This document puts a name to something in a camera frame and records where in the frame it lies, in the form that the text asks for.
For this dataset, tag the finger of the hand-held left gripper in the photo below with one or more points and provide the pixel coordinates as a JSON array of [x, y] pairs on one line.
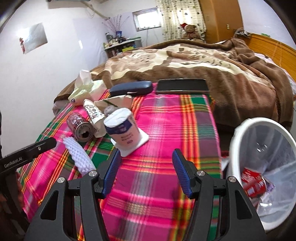
[[41, 148]]

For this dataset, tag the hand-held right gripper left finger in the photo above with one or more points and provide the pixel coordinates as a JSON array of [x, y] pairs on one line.
[[111, 172]]

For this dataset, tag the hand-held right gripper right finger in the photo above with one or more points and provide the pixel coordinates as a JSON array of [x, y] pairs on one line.
[[182, 176]]

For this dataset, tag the white foam net sleeve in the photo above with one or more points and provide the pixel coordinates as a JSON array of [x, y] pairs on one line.
[[76, 150]]

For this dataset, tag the white yoghurt cup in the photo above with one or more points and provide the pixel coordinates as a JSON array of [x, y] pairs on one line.
[[122, 132]]

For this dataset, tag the dark red drink can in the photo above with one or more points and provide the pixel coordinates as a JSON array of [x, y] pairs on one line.
[[79, 126]]

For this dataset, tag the white rimmed mesh waste bin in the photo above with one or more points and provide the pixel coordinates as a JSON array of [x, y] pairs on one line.
[[232, 143]]

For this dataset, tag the printed paper cup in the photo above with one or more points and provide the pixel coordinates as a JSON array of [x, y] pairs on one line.
[[94, 113]]

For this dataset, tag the small clear plastic container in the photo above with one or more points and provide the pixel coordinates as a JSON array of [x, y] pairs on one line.
[[109, 110]]

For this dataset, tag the red printed snack package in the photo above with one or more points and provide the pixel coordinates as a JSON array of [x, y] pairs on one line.
[[253, 183]]

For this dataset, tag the beige paper wrapper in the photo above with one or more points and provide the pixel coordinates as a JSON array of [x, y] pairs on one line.
[[115, 100]]

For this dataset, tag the person's left hand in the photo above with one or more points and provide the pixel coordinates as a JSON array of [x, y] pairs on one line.
[[19, 190]]

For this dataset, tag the pink plaid cloth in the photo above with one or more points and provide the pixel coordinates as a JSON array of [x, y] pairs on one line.
[[161, 139]]

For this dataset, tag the soft tissue pack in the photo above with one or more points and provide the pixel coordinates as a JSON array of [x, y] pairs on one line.
[[85, 88]]

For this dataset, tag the dark blue glasses case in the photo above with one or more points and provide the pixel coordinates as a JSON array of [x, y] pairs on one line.
[[131, 88]]

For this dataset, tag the black smartphone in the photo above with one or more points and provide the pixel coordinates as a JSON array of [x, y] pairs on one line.
[[182, 86]]

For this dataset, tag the brown printed blanket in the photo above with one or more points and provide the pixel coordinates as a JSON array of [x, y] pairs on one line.
[[231, 92]]

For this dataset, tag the red hanging ornament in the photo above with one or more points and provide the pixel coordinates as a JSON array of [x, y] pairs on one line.
[[22, 45]]

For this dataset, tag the row of toiletry bottles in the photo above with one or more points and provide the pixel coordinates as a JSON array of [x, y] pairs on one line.
[[108, 38]]

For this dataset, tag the grey shelf unit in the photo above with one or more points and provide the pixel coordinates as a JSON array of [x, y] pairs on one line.
[[136, 42]]

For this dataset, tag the brown teddy bear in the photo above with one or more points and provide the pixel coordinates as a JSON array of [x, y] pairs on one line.
[[190, 32]]

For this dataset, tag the bare branches in vase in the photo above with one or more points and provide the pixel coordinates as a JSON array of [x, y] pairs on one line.
[[115, 24]]

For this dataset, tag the pale pink bed sheet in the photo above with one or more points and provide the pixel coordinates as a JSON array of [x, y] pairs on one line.
[[266, 56]]

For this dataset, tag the wrapped air conditioner pipe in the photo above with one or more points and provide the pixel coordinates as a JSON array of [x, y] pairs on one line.
[[99, 12]]

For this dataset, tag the power strip with plugs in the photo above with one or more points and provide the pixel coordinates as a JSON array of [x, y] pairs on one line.
[[241, 32]]

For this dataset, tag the wooden bed headboard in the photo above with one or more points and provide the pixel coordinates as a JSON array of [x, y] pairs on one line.
[[272, 48]]

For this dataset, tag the small window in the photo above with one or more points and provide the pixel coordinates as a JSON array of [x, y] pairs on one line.
[[148, 19]]

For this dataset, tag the wooden wardrobe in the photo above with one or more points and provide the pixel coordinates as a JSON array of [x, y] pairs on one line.
[[219, 18]]

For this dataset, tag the patterned curtain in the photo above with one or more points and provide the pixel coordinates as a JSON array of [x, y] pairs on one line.
[[180, 14]]

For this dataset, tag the silver wall poster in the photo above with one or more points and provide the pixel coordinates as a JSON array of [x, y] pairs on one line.
[[34, 38]]

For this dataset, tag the blue photo frame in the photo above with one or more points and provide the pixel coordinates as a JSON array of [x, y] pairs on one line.
[[118, 34]]

